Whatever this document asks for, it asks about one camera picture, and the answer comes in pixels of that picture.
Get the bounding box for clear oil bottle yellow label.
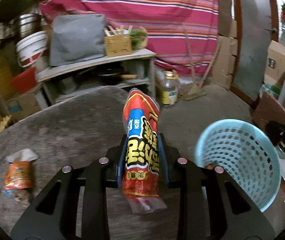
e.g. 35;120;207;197
161;70;180;106

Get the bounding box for grey low cabinet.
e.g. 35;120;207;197
36;49;155;105

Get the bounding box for steel pot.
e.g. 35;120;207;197
14;13;42;39

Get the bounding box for light blue plastic basket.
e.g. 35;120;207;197
194;119;281;212

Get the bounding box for orange snack packet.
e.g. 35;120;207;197
4;148;38;202

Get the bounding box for woven bamboo utensil box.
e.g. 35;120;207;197
104;25;132;57

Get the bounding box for stacked cardboard boxes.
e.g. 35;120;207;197
212;0;238;90

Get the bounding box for grey fabric cushion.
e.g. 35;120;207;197
49;14;106;67

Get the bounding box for red snack wrapper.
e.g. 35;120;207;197
122;88;166;214

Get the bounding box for green leafy vegetables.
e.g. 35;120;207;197
130;27;148;50

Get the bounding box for white plastic bucket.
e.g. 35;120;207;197
16;31;48;68

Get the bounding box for dark metal door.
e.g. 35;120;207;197
230;0;279;108

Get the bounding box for black wok wooden handle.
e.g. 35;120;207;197
97;68;138;86

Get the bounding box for red striped curtain cloth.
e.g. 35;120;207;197
40;0;218;76

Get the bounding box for red plastic basin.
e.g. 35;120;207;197
11;67;37;94

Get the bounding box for straw broom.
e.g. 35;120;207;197
183;23;222;101

